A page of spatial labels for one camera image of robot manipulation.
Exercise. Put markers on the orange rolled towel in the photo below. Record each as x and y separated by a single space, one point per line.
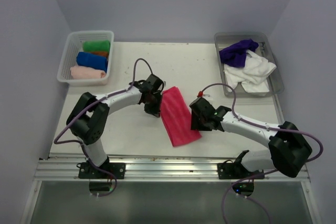
101 53

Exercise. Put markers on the blue rolled towel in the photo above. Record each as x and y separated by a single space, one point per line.
93 61

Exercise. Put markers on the light pink rolled towel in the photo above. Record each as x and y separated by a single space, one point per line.
81 72

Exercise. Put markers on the white towel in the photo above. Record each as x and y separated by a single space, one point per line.
253 77

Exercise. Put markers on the clear plastic bin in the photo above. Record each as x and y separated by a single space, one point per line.
223 40

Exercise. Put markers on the pink red towel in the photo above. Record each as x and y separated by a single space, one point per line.
176 118

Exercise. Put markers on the green rolled towel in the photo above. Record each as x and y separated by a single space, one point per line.
96 45

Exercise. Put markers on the purple towel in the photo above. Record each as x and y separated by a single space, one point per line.
236 54

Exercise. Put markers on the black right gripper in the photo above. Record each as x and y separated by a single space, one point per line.
195 125

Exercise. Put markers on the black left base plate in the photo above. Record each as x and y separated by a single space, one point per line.
86 171

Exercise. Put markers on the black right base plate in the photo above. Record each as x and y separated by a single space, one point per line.
234 170

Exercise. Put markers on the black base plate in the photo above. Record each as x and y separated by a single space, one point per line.
86 171
234 170

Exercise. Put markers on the white plastic basket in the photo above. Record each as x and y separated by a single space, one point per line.
72 47

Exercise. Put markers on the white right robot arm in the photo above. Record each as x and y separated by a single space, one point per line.
286 150

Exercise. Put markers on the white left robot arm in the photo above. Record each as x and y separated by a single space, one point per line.
89 116

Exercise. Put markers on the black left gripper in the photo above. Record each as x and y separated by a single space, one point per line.
155 110

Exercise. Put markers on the aluminium mounting rail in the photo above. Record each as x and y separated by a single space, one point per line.
137 169

